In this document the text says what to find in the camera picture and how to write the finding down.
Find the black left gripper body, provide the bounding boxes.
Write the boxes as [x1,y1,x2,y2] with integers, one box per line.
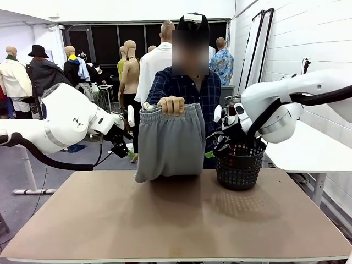
[103,126,133,160]

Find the cream jacket mannequin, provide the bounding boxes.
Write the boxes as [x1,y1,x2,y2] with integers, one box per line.
[0,46,33,119]

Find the light blue draped shirt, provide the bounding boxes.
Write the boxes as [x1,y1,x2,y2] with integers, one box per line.
[77,57,91,83]

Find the blue floor mat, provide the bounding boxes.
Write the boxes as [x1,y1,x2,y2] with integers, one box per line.
[62,144,86,153]

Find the masked person in black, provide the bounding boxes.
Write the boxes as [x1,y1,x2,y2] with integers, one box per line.
[92,62,107,85]

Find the yellow collar black jacket mannequin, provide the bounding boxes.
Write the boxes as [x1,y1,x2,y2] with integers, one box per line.
[63,45,96,90]

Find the grey training pants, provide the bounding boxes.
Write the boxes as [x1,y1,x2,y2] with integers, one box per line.
[134,103,206,184]

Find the white shirt mannequin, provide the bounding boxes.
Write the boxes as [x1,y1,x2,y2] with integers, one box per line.
[134,20,177,105]

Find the yellow top mannequin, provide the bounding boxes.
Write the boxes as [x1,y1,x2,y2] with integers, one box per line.
[117,46,128,83]

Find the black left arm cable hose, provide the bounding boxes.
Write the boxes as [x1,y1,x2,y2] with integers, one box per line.
[0,132,103,172]

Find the small white work table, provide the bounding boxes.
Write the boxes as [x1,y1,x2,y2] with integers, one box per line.
[93,82,115,113]

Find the large white table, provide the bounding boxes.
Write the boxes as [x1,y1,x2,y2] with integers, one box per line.
[261,120,352,207]

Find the glass jar brown liquid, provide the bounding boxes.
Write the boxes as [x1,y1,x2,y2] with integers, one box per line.
[227,100,241,118]

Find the person's right hand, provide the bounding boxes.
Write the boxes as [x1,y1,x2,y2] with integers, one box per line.
[157,95,185,116]

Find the bare tan mannequin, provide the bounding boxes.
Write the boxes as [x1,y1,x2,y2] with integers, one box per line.
[118,40,141,155]

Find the black cap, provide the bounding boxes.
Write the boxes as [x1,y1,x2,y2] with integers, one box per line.
[175,12,211,32]

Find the person in dark plaid shirt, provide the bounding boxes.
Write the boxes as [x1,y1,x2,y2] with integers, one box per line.
[145,12,222,170]

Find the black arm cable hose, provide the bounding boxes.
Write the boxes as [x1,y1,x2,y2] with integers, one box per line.
[0,132,103,172]
[245,86,352,141]

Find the person's right forearm plaid sleeve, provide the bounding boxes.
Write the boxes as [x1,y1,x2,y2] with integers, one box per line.
[145,87,168,107]

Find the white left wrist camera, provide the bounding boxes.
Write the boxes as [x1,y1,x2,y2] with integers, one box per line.
[126,105,135,128]

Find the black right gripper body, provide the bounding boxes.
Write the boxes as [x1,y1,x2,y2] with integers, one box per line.
[219,122,250,144]

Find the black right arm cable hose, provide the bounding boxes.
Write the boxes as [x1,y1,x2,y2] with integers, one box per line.
[245,86,352,141]

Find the black hat dark coat mannequin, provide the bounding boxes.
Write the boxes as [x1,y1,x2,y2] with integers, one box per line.
[26,45,74,119]

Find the white table leg frame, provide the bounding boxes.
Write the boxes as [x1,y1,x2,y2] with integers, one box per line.
[12,145,57,195]

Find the dark grey perforated basket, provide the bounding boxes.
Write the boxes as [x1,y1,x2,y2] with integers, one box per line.
[214,141,267,191]

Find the black framed reflector panel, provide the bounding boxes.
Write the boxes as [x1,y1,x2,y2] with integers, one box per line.
[238,9,266,96]
[255,7,275,86]

